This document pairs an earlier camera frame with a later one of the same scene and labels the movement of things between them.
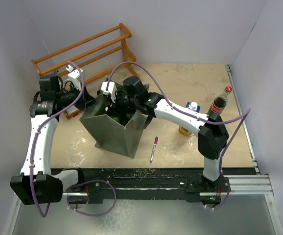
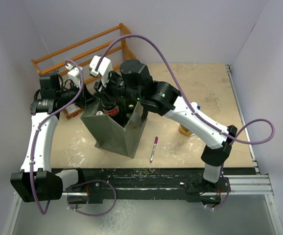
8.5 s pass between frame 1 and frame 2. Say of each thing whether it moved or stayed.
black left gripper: stayed
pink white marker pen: stayed
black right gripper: moved
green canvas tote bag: stayed
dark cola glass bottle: moved
